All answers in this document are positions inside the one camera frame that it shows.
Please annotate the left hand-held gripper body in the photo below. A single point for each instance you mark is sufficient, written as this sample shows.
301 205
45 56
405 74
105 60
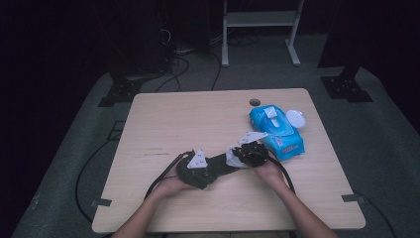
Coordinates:
194 177

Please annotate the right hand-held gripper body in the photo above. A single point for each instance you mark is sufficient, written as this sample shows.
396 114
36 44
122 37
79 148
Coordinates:
254 155

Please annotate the white wet wipe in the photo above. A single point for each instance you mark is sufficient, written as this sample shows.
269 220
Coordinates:
232 162
271 112

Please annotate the blue wet wipes pack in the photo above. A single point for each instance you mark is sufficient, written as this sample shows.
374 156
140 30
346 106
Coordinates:
287 145

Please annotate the person's right hand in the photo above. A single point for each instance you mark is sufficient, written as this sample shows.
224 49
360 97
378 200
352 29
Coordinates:
270 173

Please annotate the person's left hand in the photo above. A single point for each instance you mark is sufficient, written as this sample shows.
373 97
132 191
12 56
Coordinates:
170 188

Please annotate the white wet wipe in pack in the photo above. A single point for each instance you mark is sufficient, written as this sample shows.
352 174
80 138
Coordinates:
271 112

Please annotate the grey tape strip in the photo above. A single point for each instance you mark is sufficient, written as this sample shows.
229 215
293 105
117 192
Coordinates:
102 202
351 198

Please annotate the black stand base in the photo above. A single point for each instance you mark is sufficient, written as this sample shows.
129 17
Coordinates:
345 87
122 91

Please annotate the white metal stand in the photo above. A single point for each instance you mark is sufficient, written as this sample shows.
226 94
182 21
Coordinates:
261 18

